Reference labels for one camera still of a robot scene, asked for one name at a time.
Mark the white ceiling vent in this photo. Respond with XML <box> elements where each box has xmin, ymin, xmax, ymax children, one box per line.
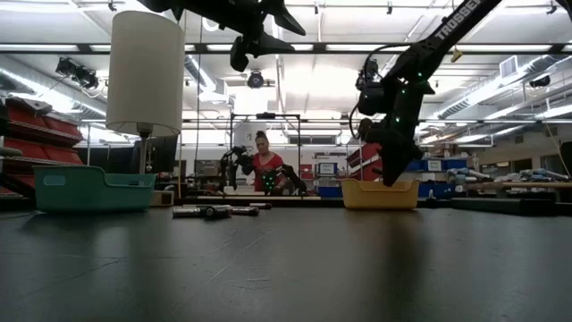
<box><xmin>499</xmin><ymin>55</ymin><xmax>519</xmax><ymax>80</ymax></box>

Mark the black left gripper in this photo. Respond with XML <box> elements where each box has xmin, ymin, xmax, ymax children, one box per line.
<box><xmin>209</xmin><ymin>0</ymin><xmax>307</xmax><ymax>73</ymax></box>

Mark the black ceiling light rail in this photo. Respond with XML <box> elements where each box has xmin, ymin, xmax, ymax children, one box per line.
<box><xmin>0</xmin><ymin>42</ymin><xmax>572</xmax><ymax>55</ymax></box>

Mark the yellow plastic bin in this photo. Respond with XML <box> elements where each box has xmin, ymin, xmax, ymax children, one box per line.
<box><xmin>340</xmin><ymin>178</ymin><xmax>421</xmax><ymax>211</ymax></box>

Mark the teal plastic bin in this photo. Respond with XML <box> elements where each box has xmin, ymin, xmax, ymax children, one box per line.
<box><xmin>32</xmin><ymin>165</ymin><xmax>157</xmax><ymax>213</ymax></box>

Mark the blue bin shelf row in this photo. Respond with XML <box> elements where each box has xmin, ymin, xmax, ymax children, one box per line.
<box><xmin>408</xmin><ymin>157</ymin><xmax>469</xmax><ymax>174</ymax></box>

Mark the wooden workbench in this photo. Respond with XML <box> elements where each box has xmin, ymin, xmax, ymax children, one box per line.
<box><xmin>464</xmin><ymin>181</ymin><xmax>572</xmax><ymax>191</ymax></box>

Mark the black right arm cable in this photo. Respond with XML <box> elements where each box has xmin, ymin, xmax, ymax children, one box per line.
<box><xmin>348</xmin><ymin>44</ymin><xmax>403</xmax><ymax>140</ymax></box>

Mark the grey rolled material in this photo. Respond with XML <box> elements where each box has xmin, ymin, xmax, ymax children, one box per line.
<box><xmin>519</xmin><ymin>167</ymin><xmax>571</xmax><ymax>182</ymax></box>
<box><xmin>446</xmin><ymin>167</ymin><xmax>492</xmax><ymax>182</ymax></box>

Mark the red storage bin rack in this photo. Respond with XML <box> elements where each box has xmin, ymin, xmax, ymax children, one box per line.
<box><xmin>0</xmin><ymin>96</ymin><xmax>86</xmax><ymax>198</ymax></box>

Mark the black monitor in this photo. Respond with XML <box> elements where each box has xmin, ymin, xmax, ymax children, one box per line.
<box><xmin>132</xmin><ymin>135</ymin><xmax>180</xmax><ymax>174</ymax></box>

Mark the white cylindrical tank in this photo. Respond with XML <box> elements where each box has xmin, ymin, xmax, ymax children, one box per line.
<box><xmin>232</xmin><ymin>121</ymin><xmax>268</xmax><ymax>151</ymax></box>

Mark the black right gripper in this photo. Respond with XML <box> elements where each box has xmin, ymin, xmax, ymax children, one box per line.
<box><xmin>360</xmin><ymin>116</ymin><xmax>425</xmax><ymax>188</ymax></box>

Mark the black metal frame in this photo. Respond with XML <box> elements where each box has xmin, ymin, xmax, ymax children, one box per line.
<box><xmin>229</xmin><ymin>113</ymin><xmax>302</xmax><ymax>198</ymax></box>

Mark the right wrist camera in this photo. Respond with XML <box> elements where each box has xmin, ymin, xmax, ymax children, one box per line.
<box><xmin>357</xmin><ymin>81</ymin><xmax>386</xmax><ymax>116</ymax></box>

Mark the person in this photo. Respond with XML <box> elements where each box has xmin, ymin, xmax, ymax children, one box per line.
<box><xmin>249</xmin><ymin>130</ymin><xmax>288</xmax><ymax>193</ymax></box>

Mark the white shade wooden base lamp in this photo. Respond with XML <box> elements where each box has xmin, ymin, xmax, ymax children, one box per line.
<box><xmin>105</xmin><ymin>11</ymin><xmax>187</xmax><ymax>208</ymax></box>

